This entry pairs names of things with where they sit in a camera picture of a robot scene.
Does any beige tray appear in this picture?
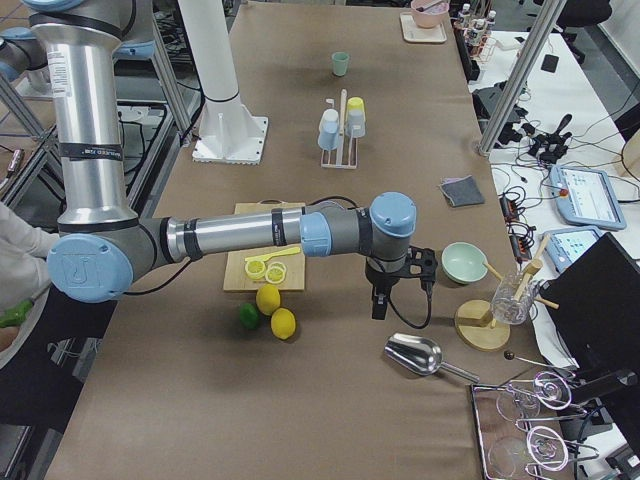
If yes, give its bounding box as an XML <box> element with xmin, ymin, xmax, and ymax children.
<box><xmin>399</xmin><ymin>12</ymin><xmax>447</xmax><ymax>44</ymax></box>

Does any metal wire glass rack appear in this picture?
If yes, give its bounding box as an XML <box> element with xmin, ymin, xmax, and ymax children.
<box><xmin>470</xmin><ymin>371</ymin><xmax>599</xmax><ymax>479</ymax></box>

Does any pink bowl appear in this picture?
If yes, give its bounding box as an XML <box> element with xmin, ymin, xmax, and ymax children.
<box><xmin>410</xmin><ymin>0</ymin><xmax>449</xmax><ymax>28</ymax></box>

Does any metal scoop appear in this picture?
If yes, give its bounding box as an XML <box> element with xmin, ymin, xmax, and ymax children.
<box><xmin>384</xmin><ymin>333</ymin><xmax>480</xmax><ymax>384</ymax></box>

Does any whole yellow lemon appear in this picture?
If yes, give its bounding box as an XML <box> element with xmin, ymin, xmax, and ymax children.
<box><xmin>270</xmin><ymin>307</ymin><xmax>297</xmax><ymax>340</ymax></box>
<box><xmin>256</xmin><ymin>284</ymin><xmax>281</xmax><ymax>316</ymax></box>

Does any yellow plastic knife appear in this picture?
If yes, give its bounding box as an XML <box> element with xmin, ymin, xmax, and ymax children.
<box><xmin>244</xmin><ymin>246</ymin><xmax>301</xmax><ymax>262</ymax></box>

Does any clear glass mug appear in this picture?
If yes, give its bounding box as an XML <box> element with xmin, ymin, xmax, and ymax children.
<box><xmin>490</xmin><ymin>272</ymin><xmax>539</xmax><ymax>325</ymax></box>

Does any lemon slice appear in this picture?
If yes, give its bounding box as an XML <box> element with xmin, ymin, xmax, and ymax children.
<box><xmin>264</xmin><ymin>262</ymin><xmax>287</xmax><ymax>285</ymax></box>
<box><xmin>244</xmin><ymin>260</ymin><xmax>267</xmax><ymax>281</ymax></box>

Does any blue plastic cup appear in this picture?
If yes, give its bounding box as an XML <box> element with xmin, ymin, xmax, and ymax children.
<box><xmin>317</xmin><ymin>121</ymin><xmax>339</xmax><ymax>151</ymax></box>

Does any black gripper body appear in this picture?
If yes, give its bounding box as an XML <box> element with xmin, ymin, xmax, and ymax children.
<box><xmin>365</xmin><ymin>246</ymin><xmax>433</xmax><ymax>295</ymax></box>

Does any grey plastic cup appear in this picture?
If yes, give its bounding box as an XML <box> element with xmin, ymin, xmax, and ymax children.
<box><xmin>345</xmin><ymin>109</ymin><xmax>366</xmax><ymax>139</ymax></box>

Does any grey folded cloth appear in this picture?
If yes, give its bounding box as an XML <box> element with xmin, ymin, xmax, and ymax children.
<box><xmin>439</xmin><ymin>175</ymin><xmax>485</xmax><ymax>208</ymax></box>

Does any yellow plastic cup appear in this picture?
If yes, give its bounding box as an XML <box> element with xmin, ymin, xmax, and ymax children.
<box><xmin>347</xmin><ymin>97</ymin><xmax>365</xmax><ymax>122</ymax></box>

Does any green plastic cup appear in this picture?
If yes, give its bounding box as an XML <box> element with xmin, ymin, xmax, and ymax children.
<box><xmin>331</xmin><ymin>51</ymin><xmax>350</xmax><ymax>77</ymax></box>

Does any aluminium frame post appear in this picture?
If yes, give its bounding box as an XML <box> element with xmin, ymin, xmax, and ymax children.
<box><xmin>477</xmin><ymin>0</ymin><xmax>566</xmax><ymax>157</ymax></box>

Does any white plastic cup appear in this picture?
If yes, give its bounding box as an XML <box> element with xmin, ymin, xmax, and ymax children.
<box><xmin>319</xmin><ymin>108</ymin><xmax>340</xmax><ymax>132</ymax></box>

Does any green lime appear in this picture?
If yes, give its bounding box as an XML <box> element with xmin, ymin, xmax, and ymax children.
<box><xmin>238</xmin><ymin>303</ymin><xmax>261</xmax><ymax>330</ymax></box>

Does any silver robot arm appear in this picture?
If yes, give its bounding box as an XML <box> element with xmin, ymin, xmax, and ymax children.
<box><xmin>29</xmin><ymin>1</ymin><xmax>437</xmax><ymax>319</ymax></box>

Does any blue teach pendant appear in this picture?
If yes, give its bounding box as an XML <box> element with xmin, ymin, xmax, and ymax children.
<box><xmin>543</xmin><ymin>226</ymin><xmax>603</xmax><ymax>273</ymax></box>
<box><xmin>549</xmin><ymin>165</ymin><xmax>627</xmax><ymax>231</ymax></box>

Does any white wire cup rack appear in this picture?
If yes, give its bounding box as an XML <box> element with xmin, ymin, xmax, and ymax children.
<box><xmin>320</xmin><ymin>89</ymin><xmax>358</xmax><ymax>169</ymax></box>

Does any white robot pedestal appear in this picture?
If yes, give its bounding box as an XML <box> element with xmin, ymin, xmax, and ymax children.
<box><xmin>179</xmin><ymin>0</ymin><xmax>269</xmax><ymax>165</ymax></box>

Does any light green bowl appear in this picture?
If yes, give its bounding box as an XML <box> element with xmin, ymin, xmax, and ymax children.
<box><xmin>441</xmin><ymin>242</ymin><xmax>488</xmax><ymax>285</ymax></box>

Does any wooden cutting board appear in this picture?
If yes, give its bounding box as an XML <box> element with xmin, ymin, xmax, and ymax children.
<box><xmin>222</xmin><ymin>201</ymin><xmax>307</xmax><ymax>293</ymax></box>

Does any black monitor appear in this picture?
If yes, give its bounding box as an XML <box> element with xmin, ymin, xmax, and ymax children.
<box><xmin>541</xmin><ymin>233</ymin><xmax>639</xmax><ymax>373</ymax></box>

